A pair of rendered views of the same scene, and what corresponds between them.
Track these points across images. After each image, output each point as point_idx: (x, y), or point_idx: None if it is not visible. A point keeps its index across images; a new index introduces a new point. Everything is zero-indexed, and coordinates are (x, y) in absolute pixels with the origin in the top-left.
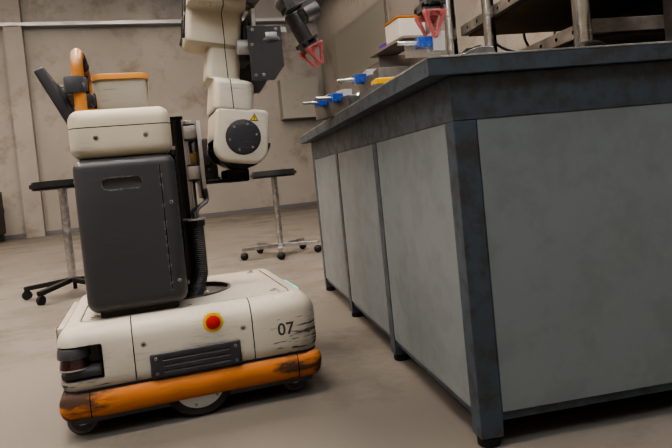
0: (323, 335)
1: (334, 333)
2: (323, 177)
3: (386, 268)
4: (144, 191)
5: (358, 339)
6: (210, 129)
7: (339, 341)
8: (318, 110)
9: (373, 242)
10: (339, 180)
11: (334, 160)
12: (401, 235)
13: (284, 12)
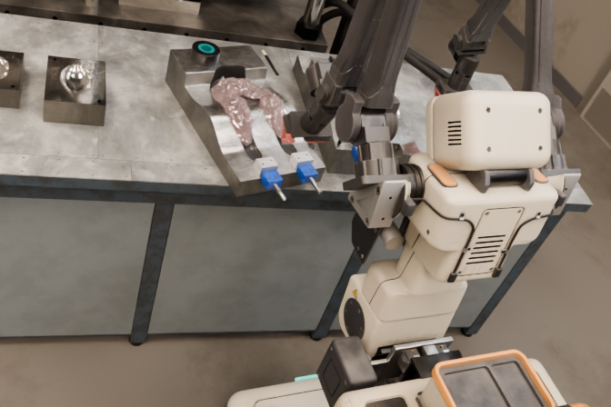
0: (210, 385)
1: (206, 373)
2: (9, 222)
3: (345, 292)
4: None
5: (242, 356)
6: (406, 332)
7: (242, 373)
8: (248, 185)
9: (308, 279)
10: (166, 232)
11: (141, 209)
12: None
13: (333, 106)
